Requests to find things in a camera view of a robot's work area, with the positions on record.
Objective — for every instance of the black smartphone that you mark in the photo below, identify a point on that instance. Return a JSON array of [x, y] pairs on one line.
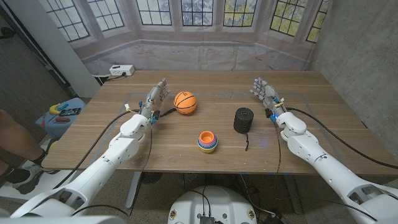
[[70, 111]]

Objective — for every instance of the white table leg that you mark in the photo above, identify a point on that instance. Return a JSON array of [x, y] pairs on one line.
[[133, 191]]

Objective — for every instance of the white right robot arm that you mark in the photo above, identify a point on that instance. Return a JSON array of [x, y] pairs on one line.
[[326, 168]]

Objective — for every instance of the printed window backdrop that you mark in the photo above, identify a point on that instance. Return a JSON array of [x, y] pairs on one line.
[[186, 56]]

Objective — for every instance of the orange mini basketball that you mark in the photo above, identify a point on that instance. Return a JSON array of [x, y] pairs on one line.
[[185, 102]]

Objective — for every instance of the person's bare leg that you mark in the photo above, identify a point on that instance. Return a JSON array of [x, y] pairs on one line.
[[18, 137]]

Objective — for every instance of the teal small tool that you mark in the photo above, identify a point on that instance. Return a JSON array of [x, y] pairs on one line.
[[63, 106]]

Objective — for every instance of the blue toy box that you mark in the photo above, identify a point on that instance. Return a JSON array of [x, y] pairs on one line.
[[62, 129]]

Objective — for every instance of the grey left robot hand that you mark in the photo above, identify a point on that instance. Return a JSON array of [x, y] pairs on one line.
[[154, 99]]

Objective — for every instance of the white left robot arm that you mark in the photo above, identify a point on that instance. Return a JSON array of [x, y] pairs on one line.
[[102, 165]]

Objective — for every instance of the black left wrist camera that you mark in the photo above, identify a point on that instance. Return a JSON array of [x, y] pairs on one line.
[[156, 115]]

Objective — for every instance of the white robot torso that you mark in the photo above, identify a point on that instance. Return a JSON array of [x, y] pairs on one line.
[[217, 202]]

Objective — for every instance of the white power strip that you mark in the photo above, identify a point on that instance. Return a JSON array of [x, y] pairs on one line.
[[122, 70]]

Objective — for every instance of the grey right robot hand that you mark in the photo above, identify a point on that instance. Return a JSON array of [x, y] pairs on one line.
[[269, 95]]

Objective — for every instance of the black cylindrical speaker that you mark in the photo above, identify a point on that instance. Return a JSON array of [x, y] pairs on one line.
[[243, 123]]

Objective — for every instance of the grey black sneaker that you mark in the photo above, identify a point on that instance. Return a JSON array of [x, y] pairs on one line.
[[26, 177]]

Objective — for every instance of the stack of colourful cups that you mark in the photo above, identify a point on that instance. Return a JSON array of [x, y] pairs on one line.
[[207, 141]]

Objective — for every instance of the grey table leg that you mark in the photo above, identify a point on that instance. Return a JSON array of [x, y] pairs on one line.
[[293, 196]]

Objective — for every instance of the red small tool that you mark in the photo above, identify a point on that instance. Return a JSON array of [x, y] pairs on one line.
[[62, 119]]

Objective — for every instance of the black round fan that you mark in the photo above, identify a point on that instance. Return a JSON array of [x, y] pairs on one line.
[[151, 178]]

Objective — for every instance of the white floor platform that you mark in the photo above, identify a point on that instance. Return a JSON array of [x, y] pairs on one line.
[[46, 186]]

